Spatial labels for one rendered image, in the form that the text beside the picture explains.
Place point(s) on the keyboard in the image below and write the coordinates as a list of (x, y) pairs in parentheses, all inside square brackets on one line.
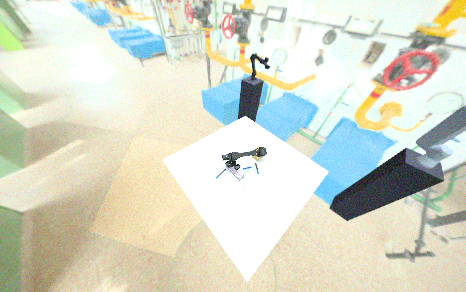
[(237, 173)]

